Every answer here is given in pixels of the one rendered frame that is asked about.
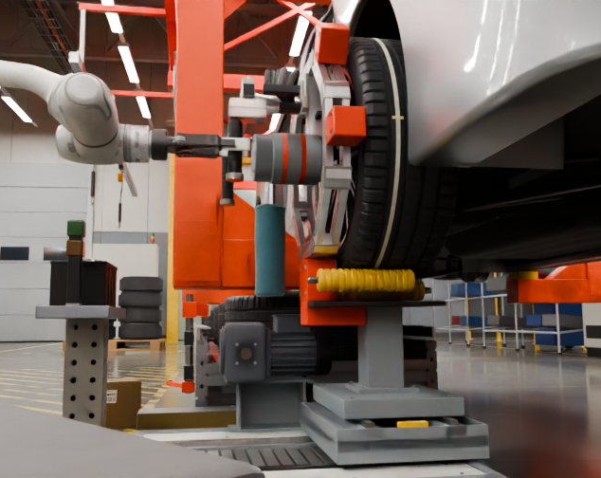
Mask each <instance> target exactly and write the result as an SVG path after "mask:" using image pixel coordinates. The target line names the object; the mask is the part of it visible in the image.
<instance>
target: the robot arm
mask: <svg viewBox="0 0 601 478"><path fill-rule="evenodd" d="M0 86H4V87H13V88H22V89H26V90H29V91H31V92H33V93H35V94H37V95H38V96H40V97H41V98H42V99H44V100H45V101H46V103H47V111H48V113H49V114H50V115H52V116H53V117H54V118H55V119H56V120H57V121H58V122H59V123H60V124H61V125H60V126H59V127H58V129H57V131H56V146H57V150H58V153H59V155H60V156H61V157H62V158H64V159H67V160H70V161H73V162H77V163H81V164H90V165H113V164H117V163H121V162H128V163H131V162H132V163H148V162H149V161H150V157H151V158H152V160H167V158H168V153H171V154H176V155H177V157H205V158H217V157H218V156H228V150H231V151H242V152H243V155H242V157H247V151H250V138H221V137H219V135H209V134H184V133H176V136H175V137H169V138H168V131H167V130H166V129H153V130H152V131H150V128H149V126H148V125H131V124H120V123H119V122H118V110H117V107H116V104H115V101H114V98H113V95H112V93H111V91H110V89H109V88H108V86H107V85H106V84H105V83H104V82H103V81H102V80H101V79H100V78H98V77H97V76H95V75H93V74H90V73H85V72H81V73H76V74H73V73H71V74H67V75H65V76H60V75H57V74H55V73H52V72H50V71H47V70H45V69H43V68H41V67H38V66H35V65H31V64H20V63H14V62H7V61H0Z"/></svg>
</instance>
